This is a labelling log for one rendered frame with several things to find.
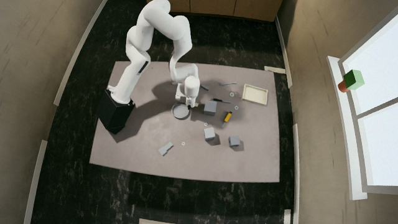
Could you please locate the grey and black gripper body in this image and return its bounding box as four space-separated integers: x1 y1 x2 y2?
186 97 196 108

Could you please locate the cream shallow rectangular tray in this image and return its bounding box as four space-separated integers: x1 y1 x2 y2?
242 84 267 106

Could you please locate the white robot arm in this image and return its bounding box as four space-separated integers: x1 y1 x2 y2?
108 0 200 104

